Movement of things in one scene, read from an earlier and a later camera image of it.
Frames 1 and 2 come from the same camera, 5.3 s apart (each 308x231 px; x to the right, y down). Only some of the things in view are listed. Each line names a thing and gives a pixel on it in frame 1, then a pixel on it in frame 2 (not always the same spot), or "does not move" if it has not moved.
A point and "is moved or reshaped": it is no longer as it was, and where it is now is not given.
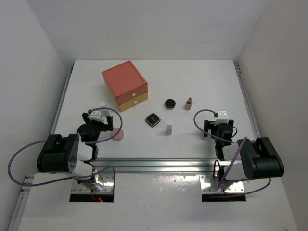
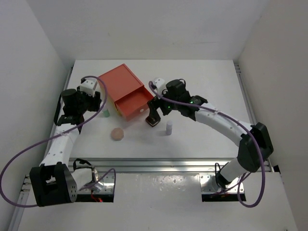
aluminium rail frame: x=138 y=165 does not move
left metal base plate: x=102 y=183 does not move
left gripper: x=104 y=126 to x=95 y=100
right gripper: x=207 y=125 to x=154 y=104
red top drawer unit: x=125 y=81 is moved or reshaped
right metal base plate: x=209 y=184 does not move
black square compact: x=153 y=120 does not move
